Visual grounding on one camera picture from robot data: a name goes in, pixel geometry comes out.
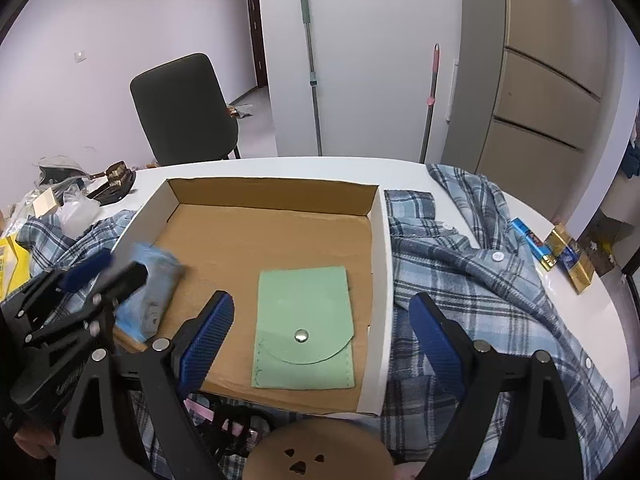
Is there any green snap pouch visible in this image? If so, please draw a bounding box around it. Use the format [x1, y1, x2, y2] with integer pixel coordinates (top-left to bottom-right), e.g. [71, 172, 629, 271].
[250, 266, 357, 390]

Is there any dark wooden door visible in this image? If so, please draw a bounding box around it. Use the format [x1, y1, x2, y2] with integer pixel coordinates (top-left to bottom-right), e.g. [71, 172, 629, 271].
[245, 0, 267, 90]

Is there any black and gold object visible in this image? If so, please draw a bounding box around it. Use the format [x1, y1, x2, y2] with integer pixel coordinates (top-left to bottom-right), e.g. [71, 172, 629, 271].
[87, 160, 135, 207]

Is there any grey plastic bag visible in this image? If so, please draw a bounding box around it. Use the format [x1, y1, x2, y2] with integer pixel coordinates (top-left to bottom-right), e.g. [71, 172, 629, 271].
[37, 155, 86, 186]

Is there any pink handled mop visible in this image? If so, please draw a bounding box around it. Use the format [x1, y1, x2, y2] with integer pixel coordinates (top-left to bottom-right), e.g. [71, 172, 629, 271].
[419, 43, 442, 163]

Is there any small beige box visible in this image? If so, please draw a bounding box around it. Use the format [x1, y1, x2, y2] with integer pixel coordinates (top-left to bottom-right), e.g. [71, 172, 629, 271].
[31, 190, 61, 216]

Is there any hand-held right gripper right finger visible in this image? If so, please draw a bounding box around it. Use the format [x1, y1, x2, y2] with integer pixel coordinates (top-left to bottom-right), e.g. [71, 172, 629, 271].
[409, 292, 586, 480]

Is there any small brown carton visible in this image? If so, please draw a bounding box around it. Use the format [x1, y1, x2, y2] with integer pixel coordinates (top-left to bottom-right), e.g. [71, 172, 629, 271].
[580, 215, 631, 276]

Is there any clear plastic bag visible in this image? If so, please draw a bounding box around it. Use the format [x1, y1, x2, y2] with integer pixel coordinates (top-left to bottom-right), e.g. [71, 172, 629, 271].
[55, 195, 101, 238]

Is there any black chair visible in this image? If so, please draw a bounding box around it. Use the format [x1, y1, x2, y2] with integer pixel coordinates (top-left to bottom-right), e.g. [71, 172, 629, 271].
[129, 52, 242, 167]

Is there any pink and black object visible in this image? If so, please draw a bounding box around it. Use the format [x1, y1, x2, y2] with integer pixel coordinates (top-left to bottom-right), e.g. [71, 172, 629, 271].
[185, 397, 271, 461]

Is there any blue packet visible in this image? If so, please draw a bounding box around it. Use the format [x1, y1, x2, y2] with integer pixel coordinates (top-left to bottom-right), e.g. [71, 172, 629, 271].
[114, 242, 182, 343]
[510, 217, 557, 272]

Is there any yellow packet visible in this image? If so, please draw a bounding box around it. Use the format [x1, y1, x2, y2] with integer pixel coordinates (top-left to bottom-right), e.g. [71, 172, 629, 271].
[0, 235, 32, 301]

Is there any green handled mop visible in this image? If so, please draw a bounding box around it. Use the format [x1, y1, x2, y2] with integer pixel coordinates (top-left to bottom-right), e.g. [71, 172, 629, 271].
[299, 0, 323, 157]

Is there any person's left hand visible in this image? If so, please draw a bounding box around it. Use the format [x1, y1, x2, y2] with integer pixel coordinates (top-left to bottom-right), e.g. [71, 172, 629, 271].
[12, 422, 60, 461]

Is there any beige refrigerator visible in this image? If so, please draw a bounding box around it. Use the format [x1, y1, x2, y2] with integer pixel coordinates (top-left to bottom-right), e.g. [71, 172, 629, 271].
[442, 0, 632, 211]

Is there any blue plaid shirt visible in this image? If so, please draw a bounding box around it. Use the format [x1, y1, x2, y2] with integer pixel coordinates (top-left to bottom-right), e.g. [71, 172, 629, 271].
[10, 162, 628, 480]

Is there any tan round pouch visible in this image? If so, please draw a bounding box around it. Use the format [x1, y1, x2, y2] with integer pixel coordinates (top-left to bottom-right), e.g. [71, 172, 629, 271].
[242, 417, 393, 480]

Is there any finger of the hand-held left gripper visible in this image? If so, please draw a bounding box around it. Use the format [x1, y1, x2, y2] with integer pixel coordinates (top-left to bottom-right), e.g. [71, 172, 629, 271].
[0, 249, 115, 322]
[22, 261, 150, 350]

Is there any shallow cardboard box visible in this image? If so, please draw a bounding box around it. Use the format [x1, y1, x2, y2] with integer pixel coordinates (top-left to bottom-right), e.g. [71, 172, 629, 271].
[112, 176, 396, 417]

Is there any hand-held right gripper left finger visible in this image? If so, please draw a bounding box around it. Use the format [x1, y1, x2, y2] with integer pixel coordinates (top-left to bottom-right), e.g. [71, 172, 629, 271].
[54, 290, 236, 480]

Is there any gold and blue box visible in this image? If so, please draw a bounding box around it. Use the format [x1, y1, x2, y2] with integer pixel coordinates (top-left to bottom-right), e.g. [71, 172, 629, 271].
[544, 225, 597, 295]

